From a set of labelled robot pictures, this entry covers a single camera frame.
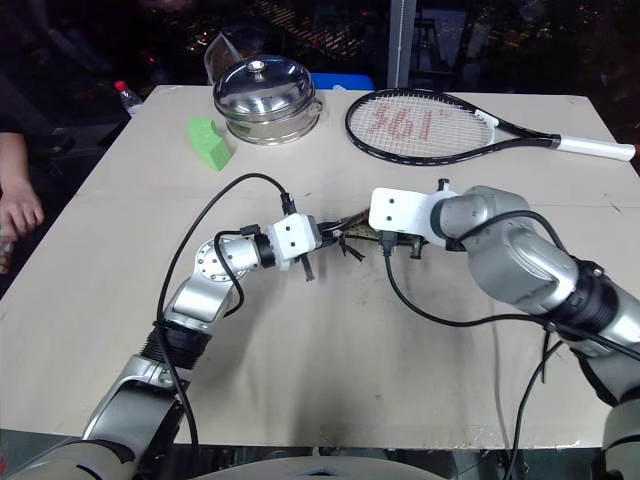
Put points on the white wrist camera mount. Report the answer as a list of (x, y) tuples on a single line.
[(295, 235), (395, 207)]

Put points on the steel pot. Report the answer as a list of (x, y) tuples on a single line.
[(272, 130)]

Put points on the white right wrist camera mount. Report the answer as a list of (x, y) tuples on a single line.
[(395, 207)]

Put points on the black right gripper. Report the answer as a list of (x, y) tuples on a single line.
[(388, 242)]

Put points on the bystander forearm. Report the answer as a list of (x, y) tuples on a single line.
[(10, 152)]

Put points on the clear plastic sheet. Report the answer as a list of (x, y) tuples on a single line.
[(220, 55)]

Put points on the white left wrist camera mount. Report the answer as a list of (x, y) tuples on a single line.
[(295, 235)]

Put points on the olive grid pouch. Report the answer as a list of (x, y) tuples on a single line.
[(361, 225)]

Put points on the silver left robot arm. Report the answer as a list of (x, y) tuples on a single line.
[(210, 295)]

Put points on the steel dome pot lid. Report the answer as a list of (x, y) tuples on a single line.
[(262, 87)]

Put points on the bystander bare hand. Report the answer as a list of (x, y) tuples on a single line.
[(20, 205)]

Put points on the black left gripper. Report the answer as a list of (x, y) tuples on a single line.
[(330, 234)]

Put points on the black white tennis racket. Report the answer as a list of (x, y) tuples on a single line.
[(415, 122)]

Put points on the blue bin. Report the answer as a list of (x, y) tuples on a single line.
[(345, 82)]

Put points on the white upright post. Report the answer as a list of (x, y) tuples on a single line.
[(400, 40)]

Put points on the green foam block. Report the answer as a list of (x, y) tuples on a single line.
[(209, 144)]

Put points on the white robot torso shell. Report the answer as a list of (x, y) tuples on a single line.
[(55, 462)]

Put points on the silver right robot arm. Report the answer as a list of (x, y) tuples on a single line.
[(525, 260)]

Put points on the red capped plastic bottle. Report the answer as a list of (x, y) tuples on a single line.
[(129, 97)]

